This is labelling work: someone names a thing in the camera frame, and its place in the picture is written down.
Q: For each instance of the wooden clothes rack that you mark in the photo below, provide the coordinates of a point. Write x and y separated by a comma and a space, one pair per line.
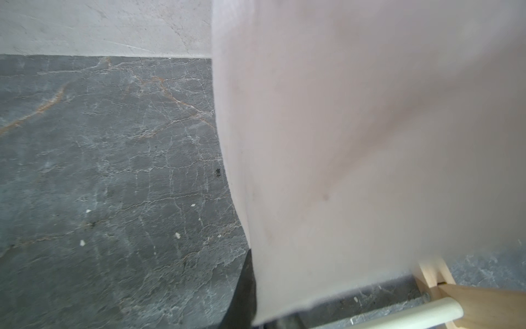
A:
484, 290

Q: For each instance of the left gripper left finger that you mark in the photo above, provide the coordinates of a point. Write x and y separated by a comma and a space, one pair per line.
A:
243, 305

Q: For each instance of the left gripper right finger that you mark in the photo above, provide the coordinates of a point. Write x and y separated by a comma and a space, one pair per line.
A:
292, 321

